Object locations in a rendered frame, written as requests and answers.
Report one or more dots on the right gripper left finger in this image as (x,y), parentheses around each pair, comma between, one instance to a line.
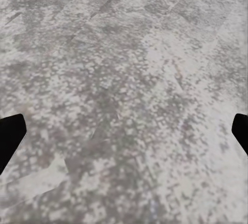
(12,131)

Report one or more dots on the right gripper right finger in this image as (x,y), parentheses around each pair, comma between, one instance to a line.
(240,130)

